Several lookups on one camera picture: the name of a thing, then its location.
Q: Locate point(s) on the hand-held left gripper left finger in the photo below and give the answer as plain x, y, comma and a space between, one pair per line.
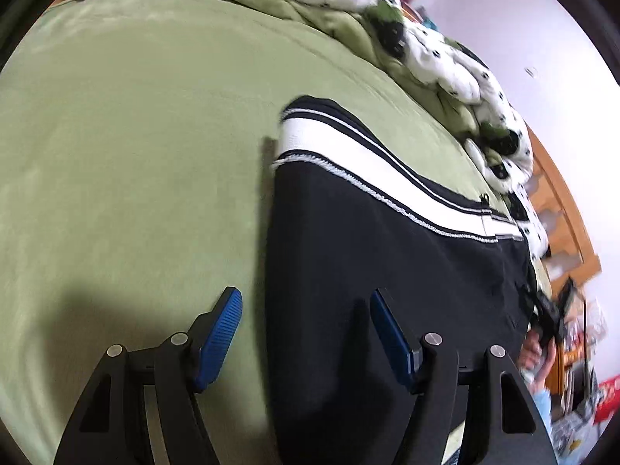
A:
220, 334

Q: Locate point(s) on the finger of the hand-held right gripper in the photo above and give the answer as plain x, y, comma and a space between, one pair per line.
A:
532, 300

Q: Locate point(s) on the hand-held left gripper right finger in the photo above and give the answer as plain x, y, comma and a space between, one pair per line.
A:
392, 334

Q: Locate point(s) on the black pants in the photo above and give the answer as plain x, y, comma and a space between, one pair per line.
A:
387, 252

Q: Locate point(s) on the person's right forearm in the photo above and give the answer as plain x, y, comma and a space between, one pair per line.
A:
543, 404

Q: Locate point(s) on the person's right hand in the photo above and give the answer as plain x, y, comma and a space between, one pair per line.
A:
535, 356

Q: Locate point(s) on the green fleece bed blanket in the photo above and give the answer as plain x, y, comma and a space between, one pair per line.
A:
135, 155

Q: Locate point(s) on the flower print quilt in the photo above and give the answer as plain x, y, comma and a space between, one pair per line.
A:
436, 58

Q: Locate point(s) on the white wall socket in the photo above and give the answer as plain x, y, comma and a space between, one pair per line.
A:
532, 71

